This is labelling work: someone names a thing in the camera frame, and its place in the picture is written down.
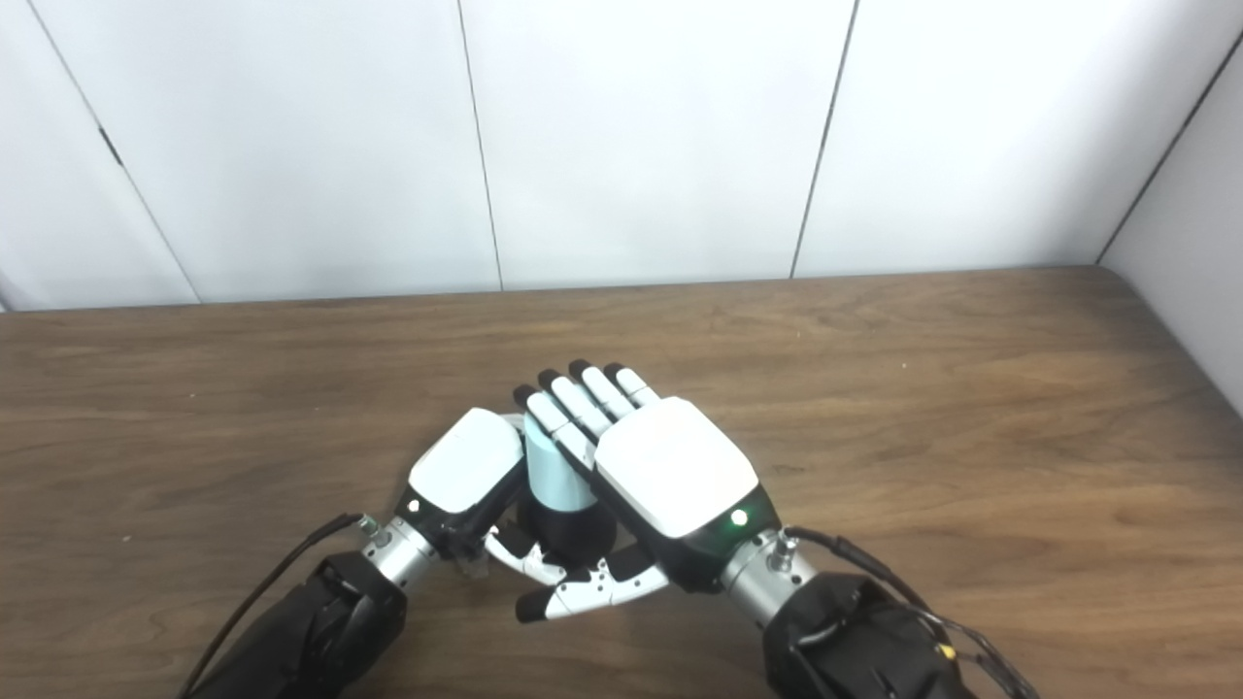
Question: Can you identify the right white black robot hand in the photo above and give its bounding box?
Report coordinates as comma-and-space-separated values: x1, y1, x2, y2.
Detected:
513, 360, 783, 624

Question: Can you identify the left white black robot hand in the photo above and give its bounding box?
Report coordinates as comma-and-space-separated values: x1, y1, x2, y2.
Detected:
393, 408, 569, 587

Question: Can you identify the light-blue cylindrical hose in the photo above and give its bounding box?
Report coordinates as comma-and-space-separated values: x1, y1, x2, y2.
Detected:
522, 412, 598, 512

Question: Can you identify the black funnel-shaped nozzle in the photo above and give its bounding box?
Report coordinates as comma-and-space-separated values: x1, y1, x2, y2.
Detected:
524, 490, 618, 572

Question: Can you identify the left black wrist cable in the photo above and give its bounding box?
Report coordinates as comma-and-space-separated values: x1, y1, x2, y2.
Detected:
177, 514, 380, 698

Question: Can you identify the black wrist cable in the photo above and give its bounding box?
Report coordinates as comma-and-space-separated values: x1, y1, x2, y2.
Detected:
772, 526, 1042, 699
177, 514, 380, 698

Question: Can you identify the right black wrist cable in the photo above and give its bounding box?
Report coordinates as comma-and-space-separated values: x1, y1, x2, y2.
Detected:
772, 526, 1042, 699

